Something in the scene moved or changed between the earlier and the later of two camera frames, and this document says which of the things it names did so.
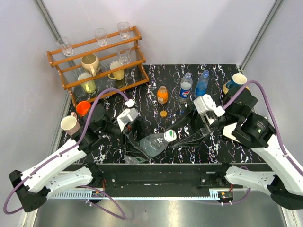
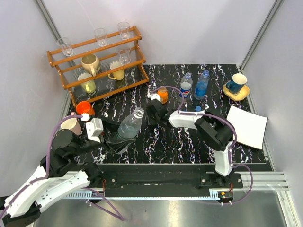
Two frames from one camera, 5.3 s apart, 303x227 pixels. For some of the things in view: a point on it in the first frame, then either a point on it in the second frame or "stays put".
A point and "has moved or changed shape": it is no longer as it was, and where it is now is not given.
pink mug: (70, 124) stays put
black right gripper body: (200, 122) to (153, 118)
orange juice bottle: (162, 94) stays put
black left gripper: (138, 124) to (116, 147)
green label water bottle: (152, 145) has moved or changed shape
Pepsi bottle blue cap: (186, 85) stays put
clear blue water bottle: (201, 84) stays put
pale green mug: (89, 87) stays put
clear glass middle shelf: (124, 55) stays put
